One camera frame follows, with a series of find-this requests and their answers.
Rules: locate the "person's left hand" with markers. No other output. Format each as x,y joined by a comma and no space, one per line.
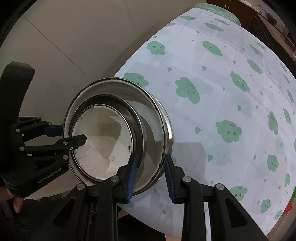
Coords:
18,204

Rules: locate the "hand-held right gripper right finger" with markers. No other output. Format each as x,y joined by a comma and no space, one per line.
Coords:
168,178

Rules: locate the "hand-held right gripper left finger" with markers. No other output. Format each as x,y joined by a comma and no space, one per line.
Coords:
133,176

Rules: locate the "orange carrot toy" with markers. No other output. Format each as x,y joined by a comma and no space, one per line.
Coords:
289,207

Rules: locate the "person's dark clothing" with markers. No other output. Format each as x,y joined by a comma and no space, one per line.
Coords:
30,224

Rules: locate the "brown wooden sideboard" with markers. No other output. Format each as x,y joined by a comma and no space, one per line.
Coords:
231,4

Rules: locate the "green cloud print tablecloth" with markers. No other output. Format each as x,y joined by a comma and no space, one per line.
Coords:
208,69

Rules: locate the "small steel bowl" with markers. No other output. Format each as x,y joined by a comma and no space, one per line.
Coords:
141,136

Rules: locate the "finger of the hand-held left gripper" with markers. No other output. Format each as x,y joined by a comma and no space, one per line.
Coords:
54,131
76,140

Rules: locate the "small white enamel bowl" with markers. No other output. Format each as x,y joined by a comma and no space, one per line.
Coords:
101,139

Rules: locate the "large steel bowl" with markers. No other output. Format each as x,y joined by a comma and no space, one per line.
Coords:
167,132

